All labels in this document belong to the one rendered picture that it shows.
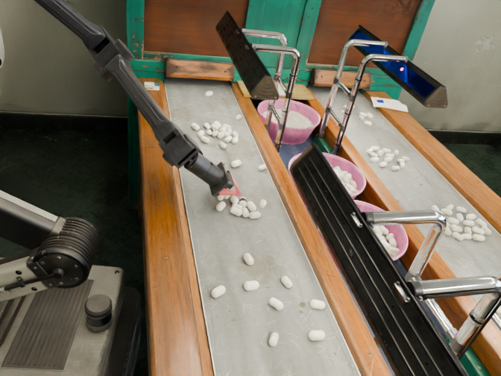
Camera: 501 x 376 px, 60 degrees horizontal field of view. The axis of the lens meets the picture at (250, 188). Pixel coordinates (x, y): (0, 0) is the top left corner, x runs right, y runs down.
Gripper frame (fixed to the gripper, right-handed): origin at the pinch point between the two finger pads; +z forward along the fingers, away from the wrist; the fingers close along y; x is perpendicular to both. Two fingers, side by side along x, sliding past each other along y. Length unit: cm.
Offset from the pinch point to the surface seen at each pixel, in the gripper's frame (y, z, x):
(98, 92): 170, -3, 70
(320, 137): 42, 39, -24
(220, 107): 61, 7, -1
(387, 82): 82, 73, -62
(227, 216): -8.3, -2.6, 4.4
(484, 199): -8, 66, -55
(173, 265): -28.2, -18.0, 13.1
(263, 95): 6.5, -14.9, -25.6
